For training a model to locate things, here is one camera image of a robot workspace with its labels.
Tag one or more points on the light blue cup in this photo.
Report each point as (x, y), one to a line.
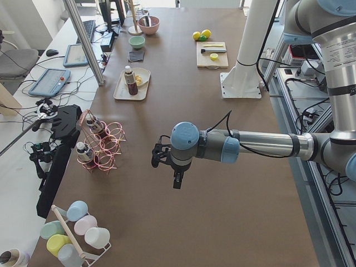
(77, 210)

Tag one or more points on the black computer monitor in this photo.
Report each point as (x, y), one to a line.
(105, 8)

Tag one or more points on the yellow lemon near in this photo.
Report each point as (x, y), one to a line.
(196, 35)

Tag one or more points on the green lime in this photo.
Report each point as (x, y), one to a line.
(202, 38)

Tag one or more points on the mint green bowl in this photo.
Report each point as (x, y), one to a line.
(137, 42)

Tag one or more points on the grey folded cloth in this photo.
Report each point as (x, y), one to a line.
(136, 56)

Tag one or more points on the steel muddler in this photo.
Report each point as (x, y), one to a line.
(212, 50)

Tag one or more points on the copper wire bottle rack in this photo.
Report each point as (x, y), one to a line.
(105, 149)

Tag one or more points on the green cup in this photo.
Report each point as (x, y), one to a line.
(51, 228)

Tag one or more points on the white cup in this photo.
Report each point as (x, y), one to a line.
(97, 237)

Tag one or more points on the pink cup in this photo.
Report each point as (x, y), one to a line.
(85, 223)

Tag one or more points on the yellow lemon far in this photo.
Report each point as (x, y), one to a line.
(207, 33)

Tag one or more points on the metal ice scoop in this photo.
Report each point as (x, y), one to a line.
(146, 21)

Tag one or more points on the wooden glass stand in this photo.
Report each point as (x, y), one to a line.
(135, 12)

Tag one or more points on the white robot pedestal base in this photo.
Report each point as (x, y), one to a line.
(242, 81)

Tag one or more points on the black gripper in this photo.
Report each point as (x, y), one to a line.
(177, 168)

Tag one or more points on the yellow cup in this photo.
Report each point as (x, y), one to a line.
(56, 242)

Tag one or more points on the yellow lemon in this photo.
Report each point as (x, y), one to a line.
(207, 33)
(196, 35)

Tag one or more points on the black computer mouse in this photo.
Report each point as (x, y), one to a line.
(51, 52)

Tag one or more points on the yellow plastic knife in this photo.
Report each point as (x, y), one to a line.
(213, 45)

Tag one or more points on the cream serving tray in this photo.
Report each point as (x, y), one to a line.
(121, 91)

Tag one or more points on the pink ice bowl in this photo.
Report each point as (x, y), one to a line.
(154, 27)

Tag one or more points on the halved lemon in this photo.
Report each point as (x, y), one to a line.
(214, 56)

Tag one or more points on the glazed braided donut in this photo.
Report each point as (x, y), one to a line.
(138, 80)

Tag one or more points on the white cup rack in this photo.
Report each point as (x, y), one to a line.
(88, 253)

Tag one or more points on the white round plate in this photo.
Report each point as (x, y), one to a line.
(143, 73)

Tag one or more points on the black keyboard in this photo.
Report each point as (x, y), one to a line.
(89, 27)

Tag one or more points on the wooden cutting board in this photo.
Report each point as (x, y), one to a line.
(203, 60)

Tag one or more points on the blue teach pendant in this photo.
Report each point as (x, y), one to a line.
(75, 56)
(50, 82)

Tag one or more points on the grey blue cup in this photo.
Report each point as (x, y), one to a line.
(69, 256)

